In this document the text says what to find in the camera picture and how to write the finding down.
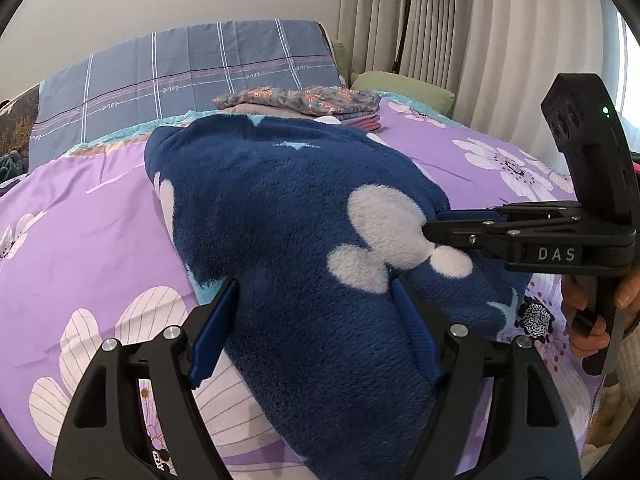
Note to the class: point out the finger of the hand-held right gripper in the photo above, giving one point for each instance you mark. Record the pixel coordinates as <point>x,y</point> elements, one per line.
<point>455,234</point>
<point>465,215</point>

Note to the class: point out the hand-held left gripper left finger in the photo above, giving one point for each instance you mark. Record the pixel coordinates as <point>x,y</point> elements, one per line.
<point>212,335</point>

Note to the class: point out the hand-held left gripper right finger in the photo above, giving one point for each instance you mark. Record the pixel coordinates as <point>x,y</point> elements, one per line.
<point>417,330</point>

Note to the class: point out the blue fleece star-print jacket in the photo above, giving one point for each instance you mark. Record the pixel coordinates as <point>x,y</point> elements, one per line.
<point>280,220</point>

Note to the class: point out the person's right hand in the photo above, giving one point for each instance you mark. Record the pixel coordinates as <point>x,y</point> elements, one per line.
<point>575,310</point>

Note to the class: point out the green pillow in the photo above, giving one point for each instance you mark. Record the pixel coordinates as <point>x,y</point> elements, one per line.
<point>341,60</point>
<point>400,85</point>

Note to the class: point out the white pleated curtain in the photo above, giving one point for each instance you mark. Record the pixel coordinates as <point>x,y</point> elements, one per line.
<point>475,50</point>

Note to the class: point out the purple floral bedsheet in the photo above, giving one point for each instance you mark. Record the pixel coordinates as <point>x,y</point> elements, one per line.
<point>90,220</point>

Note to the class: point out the folded floral garment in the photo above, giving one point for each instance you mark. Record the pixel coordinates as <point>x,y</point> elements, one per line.
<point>310,97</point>

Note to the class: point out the folded beige garment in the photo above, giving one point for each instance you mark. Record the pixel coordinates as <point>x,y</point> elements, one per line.
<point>260,109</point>

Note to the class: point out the blue plaid pillow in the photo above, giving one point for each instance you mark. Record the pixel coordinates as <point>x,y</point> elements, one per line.
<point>175,75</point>

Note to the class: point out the dark teal blanket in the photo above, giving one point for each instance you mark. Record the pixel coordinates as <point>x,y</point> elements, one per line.
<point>10,165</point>

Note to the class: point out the dark coral-print bedspread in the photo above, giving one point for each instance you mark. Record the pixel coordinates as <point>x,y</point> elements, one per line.
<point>17,125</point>

